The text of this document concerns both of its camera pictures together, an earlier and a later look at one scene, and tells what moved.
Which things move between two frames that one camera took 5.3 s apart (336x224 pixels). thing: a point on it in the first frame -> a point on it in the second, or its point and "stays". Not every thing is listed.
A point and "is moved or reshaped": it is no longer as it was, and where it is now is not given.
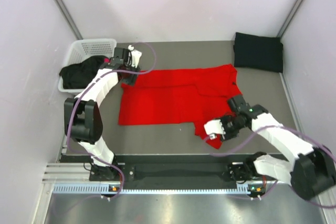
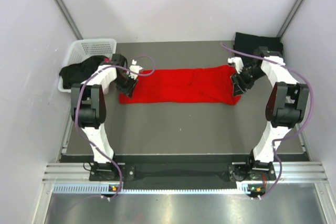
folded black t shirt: (258, 52) stays
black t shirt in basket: (80, 76) stays
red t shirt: (198, 95) is moved or reshaped
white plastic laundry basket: (80, 50) stays
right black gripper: (228, 135) -> (239, 85)
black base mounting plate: (176, 173) stays
